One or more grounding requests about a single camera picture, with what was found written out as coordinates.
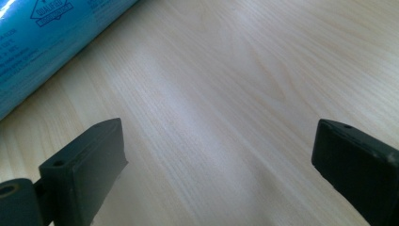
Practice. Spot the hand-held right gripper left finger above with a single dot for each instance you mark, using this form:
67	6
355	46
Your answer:
81	175

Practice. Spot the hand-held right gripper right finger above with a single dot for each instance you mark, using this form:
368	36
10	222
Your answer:
357	169

